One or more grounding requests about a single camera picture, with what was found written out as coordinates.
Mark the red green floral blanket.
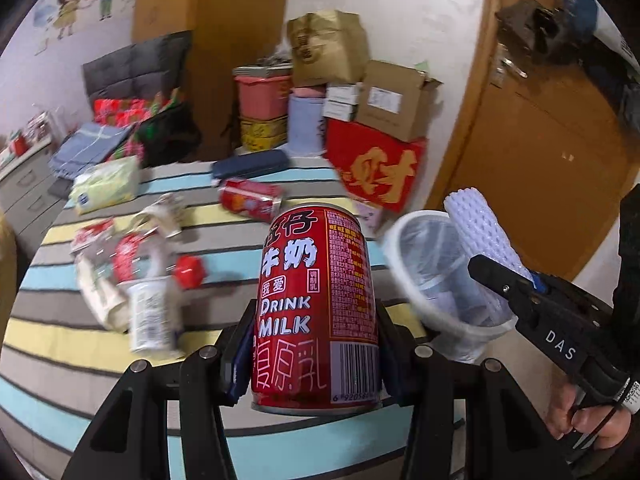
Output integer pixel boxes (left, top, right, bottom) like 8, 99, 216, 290
92, 87, 193, 161

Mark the patterned flat box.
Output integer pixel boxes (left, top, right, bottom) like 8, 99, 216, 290
232, 57, 293, 82

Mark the white trash bin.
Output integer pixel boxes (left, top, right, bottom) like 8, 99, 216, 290
382, 210, 518, 363

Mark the person's right hand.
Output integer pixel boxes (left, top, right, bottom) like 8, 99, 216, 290
545, 385, 631, 453

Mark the red box with gold print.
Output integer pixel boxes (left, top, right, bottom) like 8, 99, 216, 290
324, 120, 428, 215

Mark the yellow printed box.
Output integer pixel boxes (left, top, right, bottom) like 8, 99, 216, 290
239, 116, 290, 152

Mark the red milk can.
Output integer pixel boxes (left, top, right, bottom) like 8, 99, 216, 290
250, 205, 383, 416

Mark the open cardboard box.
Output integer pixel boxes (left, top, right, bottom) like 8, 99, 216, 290
356, 60, 443, 143

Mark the blue grey hanging bag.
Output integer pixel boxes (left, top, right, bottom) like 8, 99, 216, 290
560, 0, 601, 46

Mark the green white tissue packet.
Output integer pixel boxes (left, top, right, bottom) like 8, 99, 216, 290
69, 156, 141, 216

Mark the crumpled patterned paper cup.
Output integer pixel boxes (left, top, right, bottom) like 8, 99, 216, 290
132, 194, 187, 238

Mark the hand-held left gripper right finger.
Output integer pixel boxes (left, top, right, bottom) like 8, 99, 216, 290
375, 300, 576, 480

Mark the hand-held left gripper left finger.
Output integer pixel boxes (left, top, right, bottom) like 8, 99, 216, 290
60, 304, 259, 480

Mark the white foam net sleeve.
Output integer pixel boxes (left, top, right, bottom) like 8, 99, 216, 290
444, 186, 536, 326

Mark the wooden wardrobe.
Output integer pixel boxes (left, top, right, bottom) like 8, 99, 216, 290
132, 0, 292, 161

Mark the brass door handle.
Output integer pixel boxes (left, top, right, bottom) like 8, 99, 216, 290
490, 42, 528, 88

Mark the crushed red drink can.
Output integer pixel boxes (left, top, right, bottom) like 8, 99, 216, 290
218, 178, 284, 222

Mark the small white box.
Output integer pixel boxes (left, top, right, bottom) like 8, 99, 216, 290
322, 100, 360, 122

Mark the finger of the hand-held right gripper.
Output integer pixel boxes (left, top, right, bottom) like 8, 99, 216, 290
529, 270, 602, 322
466, 254, 540, 322

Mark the dark blue case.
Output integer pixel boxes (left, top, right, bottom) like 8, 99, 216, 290
210, 150, 291, 182

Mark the black hanging bag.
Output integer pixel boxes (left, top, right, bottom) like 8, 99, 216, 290
495, 0, 566, 56

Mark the grey dresser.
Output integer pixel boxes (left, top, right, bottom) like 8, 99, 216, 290
0, 135, 76, 241

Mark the clear bottle with red cap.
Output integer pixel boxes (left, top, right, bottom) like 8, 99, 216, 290
107, 232, 207, 291

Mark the cream paper bag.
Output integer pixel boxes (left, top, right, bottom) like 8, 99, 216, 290
75, 260, 132, 332

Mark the small white plastic bottle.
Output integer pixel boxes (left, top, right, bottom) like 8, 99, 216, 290
127, 280, 183, 356

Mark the wooden door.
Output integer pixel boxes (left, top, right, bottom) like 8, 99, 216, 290
440, 0, 640, 281

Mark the brown paper bag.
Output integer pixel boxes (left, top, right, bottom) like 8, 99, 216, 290
286, 10, 371, 88

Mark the cartoon children wall sticker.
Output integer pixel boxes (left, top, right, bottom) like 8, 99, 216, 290
32, 0, 143, 56

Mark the dark grey headboard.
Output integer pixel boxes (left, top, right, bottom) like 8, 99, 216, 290
82, 30, 193, 106

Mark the pink storage box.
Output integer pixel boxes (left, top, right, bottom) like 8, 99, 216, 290
235, 75, 293, 122

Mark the lavender storage bin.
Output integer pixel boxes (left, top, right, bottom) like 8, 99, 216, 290
287, 85, 328, 157

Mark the folded blue cloth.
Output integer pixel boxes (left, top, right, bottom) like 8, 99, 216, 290
49, 122, 133, 181

